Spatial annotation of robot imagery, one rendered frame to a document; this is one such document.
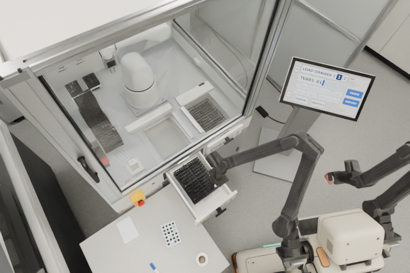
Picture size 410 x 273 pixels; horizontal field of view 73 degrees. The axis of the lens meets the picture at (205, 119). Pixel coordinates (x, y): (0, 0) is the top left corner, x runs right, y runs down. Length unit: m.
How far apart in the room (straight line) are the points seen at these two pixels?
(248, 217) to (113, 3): 2.10
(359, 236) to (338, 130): 2.08
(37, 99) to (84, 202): 1.97
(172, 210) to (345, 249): 0.95
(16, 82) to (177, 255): 1.27
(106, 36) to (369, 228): 1.13
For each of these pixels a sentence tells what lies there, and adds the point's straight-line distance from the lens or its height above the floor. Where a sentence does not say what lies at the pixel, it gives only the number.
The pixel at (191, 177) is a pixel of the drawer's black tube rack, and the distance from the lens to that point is 1.66.
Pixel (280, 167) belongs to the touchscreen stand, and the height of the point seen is 0.04.
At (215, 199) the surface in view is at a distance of 1.70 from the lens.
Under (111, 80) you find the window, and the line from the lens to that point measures 0.88.
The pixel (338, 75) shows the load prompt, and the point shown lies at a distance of 1.97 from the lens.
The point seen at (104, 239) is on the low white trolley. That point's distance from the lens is 1.79.
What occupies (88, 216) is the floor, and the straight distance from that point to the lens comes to 2.67.
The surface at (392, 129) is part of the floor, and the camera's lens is 3.56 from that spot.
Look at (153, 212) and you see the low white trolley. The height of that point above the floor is 0.76.
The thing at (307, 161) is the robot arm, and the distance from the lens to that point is 1.13.
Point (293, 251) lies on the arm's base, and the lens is 1.32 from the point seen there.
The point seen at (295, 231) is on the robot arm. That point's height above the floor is 1.26.
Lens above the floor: 2.47
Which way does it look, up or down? 58 degrees down
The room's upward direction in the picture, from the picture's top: 5 degrees clockwise
